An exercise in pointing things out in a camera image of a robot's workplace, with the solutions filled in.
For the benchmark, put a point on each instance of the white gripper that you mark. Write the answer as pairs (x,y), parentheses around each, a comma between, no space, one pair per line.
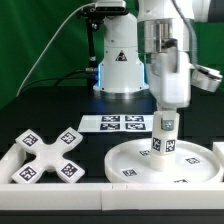
(168,76)

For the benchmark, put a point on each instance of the white round table top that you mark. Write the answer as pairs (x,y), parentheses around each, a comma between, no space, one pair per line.
(135,162)

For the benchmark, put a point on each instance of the white cross-shaped table base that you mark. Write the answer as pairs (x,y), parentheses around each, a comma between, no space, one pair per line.
(48,157)

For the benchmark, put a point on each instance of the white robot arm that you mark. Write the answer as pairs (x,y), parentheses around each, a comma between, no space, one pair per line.
(156,51)

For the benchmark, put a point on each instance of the white marker sheet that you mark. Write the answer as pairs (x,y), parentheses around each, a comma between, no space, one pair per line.
(115,123)

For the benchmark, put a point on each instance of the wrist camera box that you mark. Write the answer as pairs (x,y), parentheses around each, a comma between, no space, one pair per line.
(205,78)

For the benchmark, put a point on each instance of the black camera stand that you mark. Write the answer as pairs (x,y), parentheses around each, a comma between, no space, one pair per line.
(94,14)

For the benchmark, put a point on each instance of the white U-shaped border frame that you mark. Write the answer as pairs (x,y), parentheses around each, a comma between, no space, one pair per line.
(101,196)

